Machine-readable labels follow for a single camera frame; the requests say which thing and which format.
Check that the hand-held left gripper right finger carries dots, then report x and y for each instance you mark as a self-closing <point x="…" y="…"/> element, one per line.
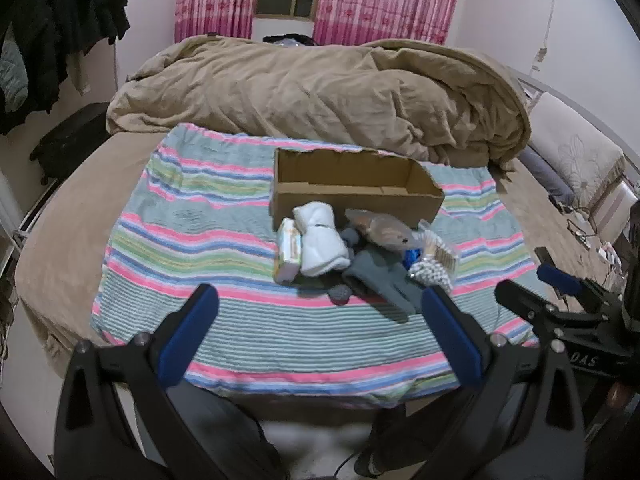
<point x="450" y="335"/>

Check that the striped blanket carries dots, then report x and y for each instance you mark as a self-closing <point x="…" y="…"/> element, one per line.
<point x="200" y="220"/>

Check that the small blue item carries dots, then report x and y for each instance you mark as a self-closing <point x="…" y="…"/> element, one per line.
<point x="411" y="257"/>

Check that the person's right leg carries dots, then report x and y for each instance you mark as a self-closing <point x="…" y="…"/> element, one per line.
<point x="395" y="440"/>

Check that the open cardboard box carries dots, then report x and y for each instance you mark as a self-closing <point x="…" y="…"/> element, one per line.
<point x="350" y="180"/>

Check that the black suitcase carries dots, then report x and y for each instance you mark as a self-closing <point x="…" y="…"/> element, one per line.
<point x="75" y="135"/>

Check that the white socks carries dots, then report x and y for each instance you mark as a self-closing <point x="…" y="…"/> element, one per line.
<point x="320" y="240"/>

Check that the bed with tan sheet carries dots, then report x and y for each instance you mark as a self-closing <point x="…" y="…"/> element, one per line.
<point x="65" y="210"/>

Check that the black bag behind duvet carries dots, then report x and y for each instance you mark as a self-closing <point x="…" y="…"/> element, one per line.
<point x="287" y="39"/>

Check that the yellow white tissue packet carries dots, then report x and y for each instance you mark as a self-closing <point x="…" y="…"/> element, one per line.
<point x="288" y="250"/>

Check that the grey blue pillow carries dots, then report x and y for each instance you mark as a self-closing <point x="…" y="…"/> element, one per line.
<point x="547" y="177"/>

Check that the grey knit glove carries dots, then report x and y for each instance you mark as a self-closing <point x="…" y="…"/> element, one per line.
<point x="385" y="275"/>

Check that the clear bag with brown contents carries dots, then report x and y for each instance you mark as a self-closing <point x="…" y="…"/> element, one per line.
<point x="385" y="230"/>

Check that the tan duvet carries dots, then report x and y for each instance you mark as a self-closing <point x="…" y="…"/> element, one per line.
<point x="310" y="90"/>

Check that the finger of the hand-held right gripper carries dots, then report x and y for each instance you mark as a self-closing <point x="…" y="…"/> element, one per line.
<point x="522" y="302"/>
<point x="560" y="277"/>

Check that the dark grey sock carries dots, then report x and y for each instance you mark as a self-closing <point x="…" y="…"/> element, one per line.
<point x="351" y="237"/>

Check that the white floral pillow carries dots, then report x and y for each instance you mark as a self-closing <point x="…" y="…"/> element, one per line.
<point x="580" y="150"/>

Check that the clear bag of wooden clothespins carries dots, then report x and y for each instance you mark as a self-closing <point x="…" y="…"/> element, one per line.
<point x="442" y="255"/>

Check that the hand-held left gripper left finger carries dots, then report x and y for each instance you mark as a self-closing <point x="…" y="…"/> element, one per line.
<point x="192" y="330"/>

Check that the pink curtain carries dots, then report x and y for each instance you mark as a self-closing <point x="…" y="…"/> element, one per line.
<point x="215" y="0"/>
<point x="390" y="0"/>

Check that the hanging black jackets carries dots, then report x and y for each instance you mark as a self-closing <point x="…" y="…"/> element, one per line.
<point x="50" y="20"/>

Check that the person's left leg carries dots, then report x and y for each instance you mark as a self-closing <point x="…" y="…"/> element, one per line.
<point x="225" y="440"/>

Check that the person's leg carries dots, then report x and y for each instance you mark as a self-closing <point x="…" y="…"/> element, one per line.
<point x="395" y="440"/>
<point x="225" y="440"/>

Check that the grey metal headboard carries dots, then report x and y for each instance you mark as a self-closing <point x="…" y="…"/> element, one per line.
<point x="575" y="97"/>

